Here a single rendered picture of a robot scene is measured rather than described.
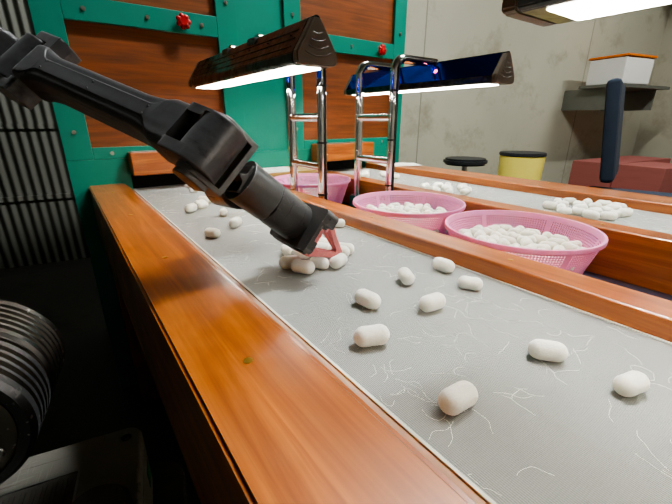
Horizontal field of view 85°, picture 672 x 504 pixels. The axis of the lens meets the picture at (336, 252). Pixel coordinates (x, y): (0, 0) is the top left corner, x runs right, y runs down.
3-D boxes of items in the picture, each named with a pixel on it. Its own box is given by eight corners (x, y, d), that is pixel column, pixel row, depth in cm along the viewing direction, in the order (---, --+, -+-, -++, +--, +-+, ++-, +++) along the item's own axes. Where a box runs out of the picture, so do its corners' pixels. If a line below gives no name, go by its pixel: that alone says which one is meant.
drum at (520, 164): (480, 216, 384) (489, 151, 361) (509, 212, 400) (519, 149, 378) (514, 226, 348) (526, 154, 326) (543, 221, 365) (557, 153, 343)
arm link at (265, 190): (232, 195, 42) (256, 155, 43) (208, 192, 47) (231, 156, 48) (275, 225, 47) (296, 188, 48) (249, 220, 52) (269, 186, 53)
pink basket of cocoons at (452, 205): (440, 265, 74) (445, 220, 71) (331, 243, 88) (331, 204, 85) (473, 233, 95) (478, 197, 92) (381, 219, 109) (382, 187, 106)
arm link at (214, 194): (176, 168, 39) (225, 110, 41) (147, 168, 47) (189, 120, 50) (255, 234, 46) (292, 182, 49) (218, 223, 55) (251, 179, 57)
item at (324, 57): (297, 62, 59) (295, 10, 56) (188, 88, 106) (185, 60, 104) (338, 66, 63) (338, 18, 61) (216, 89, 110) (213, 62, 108)
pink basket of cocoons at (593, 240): (548, 325, 53) (562, 264, 50) (411, 268, 73) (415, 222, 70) (619, 280, 68) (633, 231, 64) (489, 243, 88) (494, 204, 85)
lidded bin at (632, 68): (609, 88, 436) (615, 61, 426) (651, 85, 399) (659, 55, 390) (582, 86, 415) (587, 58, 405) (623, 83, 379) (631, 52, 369)
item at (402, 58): (389, 218, 110) (398, 50, 95) (349, 206, 125) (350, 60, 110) (431, 209, 121) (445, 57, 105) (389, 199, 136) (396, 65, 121)
